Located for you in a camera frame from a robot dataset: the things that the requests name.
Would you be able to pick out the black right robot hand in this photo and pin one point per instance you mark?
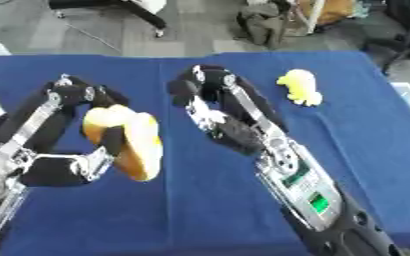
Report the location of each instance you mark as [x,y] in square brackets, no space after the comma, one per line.
[237,110]

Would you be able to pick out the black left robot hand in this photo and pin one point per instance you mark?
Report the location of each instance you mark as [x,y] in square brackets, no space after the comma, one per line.
[46,130]

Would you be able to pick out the orange toy bread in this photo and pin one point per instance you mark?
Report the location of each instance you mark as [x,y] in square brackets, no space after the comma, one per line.
[130,141]

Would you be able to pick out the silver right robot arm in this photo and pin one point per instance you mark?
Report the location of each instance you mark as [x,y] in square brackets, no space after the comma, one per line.
[325,213]

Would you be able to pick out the yellow soft toy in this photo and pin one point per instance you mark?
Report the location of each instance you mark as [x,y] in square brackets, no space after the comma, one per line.
[300,87]

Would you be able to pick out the grey bag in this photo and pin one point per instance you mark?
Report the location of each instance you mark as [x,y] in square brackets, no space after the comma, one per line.
[265,21]

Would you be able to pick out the black office chair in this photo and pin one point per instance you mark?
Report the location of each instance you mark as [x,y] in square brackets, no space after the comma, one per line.
[402,33]

